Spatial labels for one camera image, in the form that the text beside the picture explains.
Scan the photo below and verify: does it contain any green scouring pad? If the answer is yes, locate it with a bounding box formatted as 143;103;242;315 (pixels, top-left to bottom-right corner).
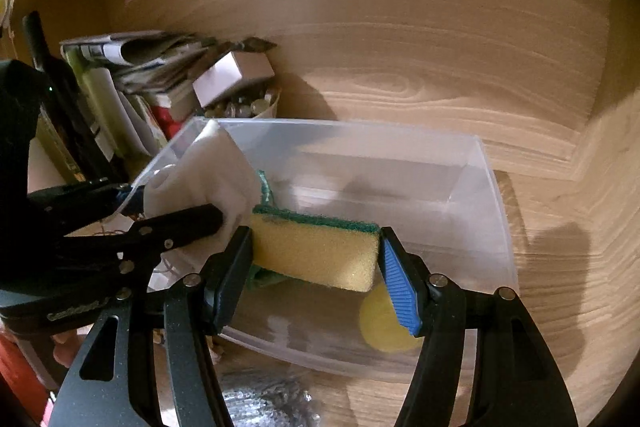
244;169;293;294

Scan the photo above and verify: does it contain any white cloth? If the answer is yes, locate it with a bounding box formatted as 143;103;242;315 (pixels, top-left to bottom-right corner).
132;119;263;258

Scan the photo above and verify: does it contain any clear plastic bin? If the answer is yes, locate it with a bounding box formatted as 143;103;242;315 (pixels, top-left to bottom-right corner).
122;117;521;380

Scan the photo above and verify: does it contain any silver steel wool scrubber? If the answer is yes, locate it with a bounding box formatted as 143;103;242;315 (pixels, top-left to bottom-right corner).
220;372;321;427

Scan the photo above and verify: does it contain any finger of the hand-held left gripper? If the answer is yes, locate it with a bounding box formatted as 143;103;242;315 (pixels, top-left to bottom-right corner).
60;203;224;279
27;177;148;222

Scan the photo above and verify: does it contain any dark glass bottle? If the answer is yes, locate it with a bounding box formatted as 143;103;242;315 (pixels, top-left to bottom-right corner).
22;11;126;188

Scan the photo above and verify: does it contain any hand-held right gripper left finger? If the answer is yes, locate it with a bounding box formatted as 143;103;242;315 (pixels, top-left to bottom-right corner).
47;226;256;427

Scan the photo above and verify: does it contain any stack of folded newspapers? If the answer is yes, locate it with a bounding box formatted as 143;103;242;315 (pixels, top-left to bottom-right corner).
60;31;216;95

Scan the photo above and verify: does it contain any round yellow sponge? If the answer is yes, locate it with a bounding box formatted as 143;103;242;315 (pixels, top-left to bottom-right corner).
360;282;426;353

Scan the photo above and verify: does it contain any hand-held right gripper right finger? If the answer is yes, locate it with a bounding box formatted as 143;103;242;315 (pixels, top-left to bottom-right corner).
377;226;581;427

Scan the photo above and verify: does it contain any person's left hand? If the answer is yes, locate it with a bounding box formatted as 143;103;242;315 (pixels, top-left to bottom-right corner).
50;329;88;370

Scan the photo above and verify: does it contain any yellow sponge with green pad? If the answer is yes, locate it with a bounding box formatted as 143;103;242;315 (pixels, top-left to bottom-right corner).
247;204;383;293

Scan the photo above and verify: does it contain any small white box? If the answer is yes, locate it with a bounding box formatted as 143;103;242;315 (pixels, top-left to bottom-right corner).
192;51;276;108

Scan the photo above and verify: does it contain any red and white packet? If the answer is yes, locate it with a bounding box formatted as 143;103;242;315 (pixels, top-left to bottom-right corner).
150;92;201;142

